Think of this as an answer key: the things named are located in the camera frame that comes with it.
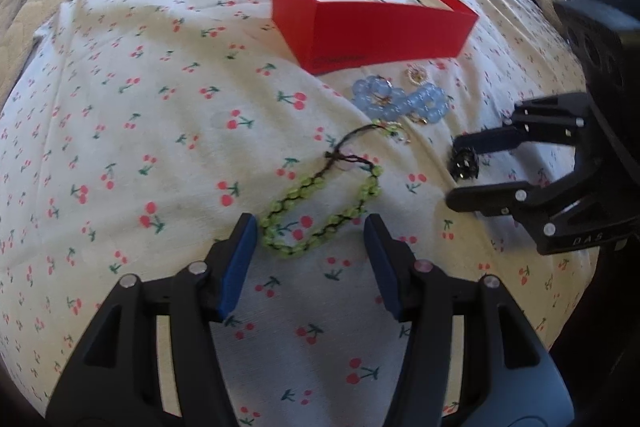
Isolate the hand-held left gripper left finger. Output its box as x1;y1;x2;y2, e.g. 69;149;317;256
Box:
46;213;259;427

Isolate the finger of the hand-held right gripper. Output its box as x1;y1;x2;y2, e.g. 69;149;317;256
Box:
446;167;621;256
452;93;591;155

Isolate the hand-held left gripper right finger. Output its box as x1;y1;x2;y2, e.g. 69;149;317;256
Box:
363;214;573;427

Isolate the black bracelet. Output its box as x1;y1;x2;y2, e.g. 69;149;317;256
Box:
449;147;480;180

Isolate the blue bead bracelet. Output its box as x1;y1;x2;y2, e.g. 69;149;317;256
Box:
351;76;449;125

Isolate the green bead bracelet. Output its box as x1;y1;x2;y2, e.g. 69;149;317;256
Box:
258;119;403;260

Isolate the red cardboard box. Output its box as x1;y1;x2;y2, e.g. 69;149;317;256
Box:
271;0;478;76

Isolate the cherry print bedsheet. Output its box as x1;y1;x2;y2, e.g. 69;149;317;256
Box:
0;0;601;427

